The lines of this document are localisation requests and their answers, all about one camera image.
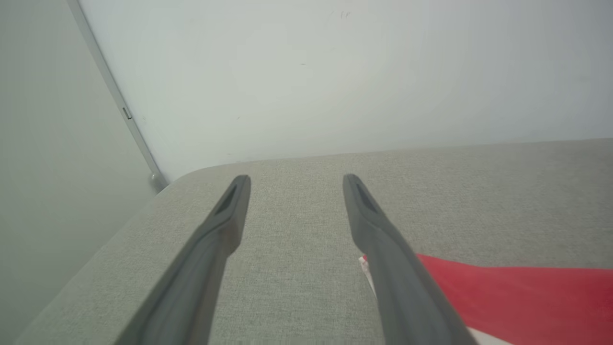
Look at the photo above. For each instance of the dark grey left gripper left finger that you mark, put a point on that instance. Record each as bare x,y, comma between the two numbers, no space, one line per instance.
201,268

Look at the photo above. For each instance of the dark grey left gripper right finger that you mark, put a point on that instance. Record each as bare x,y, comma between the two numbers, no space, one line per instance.
397,273

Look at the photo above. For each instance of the red and white jersey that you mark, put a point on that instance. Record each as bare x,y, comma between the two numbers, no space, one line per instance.
517,302

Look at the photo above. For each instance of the grey wall trim strip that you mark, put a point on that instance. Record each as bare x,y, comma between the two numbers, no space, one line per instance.
117,100

